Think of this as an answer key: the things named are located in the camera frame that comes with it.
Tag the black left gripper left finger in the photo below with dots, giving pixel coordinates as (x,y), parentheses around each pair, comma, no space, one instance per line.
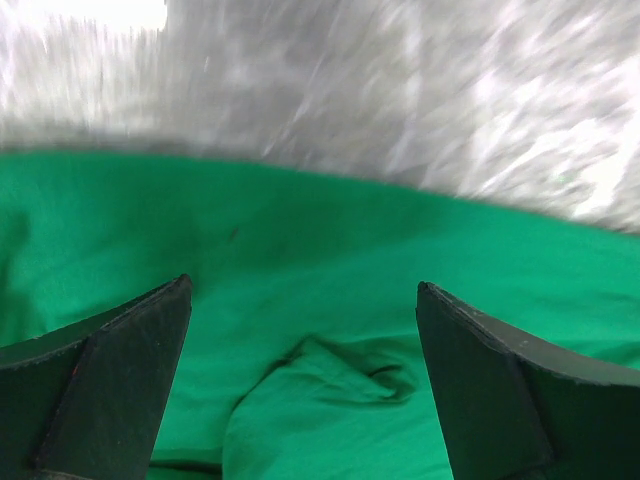
(86,401)

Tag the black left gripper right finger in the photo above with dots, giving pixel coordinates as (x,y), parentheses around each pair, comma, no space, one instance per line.
(514,406)

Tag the green t-shirt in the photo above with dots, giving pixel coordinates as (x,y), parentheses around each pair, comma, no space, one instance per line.
(302,359)

